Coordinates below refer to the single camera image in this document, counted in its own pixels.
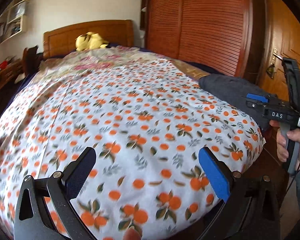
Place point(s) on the dark wooden chair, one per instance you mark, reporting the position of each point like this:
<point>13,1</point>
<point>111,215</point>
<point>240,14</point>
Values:
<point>30,57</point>

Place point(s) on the wooden louvred wardrobe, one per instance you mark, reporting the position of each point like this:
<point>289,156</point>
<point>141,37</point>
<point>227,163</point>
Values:
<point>202,30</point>

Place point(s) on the red desk item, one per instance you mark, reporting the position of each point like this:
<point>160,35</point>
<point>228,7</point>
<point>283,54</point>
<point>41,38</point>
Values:
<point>2,65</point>

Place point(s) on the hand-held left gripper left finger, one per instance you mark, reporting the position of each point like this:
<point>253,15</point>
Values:
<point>77,177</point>

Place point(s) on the black jacket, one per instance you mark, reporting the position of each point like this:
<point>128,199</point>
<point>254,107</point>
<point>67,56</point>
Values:
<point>227,90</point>

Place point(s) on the yellow plush toy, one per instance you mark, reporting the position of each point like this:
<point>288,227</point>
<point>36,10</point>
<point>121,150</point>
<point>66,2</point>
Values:
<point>90,41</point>

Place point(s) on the person's right hand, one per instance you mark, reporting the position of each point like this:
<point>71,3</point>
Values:
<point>281,147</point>

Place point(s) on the white paper sheet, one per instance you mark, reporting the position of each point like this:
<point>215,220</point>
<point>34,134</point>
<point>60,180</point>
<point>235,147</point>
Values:
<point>20,78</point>

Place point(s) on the white wall shelf unit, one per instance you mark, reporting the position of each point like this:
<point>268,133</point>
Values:
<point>22,22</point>

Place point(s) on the row of books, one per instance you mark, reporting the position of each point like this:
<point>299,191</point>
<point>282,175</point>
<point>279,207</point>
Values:
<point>13,28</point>

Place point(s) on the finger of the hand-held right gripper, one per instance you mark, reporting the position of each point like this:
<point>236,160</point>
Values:
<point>257,96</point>
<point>255,104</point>

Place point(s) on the small white ornament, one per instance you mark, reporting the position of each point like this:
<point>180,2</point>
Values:
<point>144,9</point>

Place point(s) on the wooden desk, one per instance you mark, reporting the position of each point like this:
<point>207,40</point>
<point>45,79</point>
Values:
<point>5,77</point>

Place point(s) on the bed with floral sheet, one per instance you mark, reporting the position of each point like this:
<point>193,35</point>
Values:
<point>115,105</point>

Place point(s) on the hanging key ornament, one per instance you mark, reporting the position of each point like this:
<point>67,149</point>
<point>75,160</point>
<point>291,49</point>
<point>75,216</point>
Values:
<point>271,69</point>

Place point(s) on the person's left hand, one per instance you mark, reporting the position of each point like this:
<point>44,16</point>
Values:
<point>131,235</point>

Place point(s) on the wooden door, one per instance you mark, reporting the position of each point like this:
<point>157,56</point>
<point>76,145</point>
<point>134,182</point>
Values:
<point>290,30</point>

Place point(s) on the wooden bed headboard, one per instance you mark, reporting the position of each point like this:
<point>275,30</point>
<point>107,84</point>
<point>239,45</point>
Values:
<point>65,37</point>

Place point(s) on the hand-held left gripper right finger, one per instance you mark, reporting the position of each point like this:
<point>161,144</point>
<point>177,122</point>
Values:
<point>212,172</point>

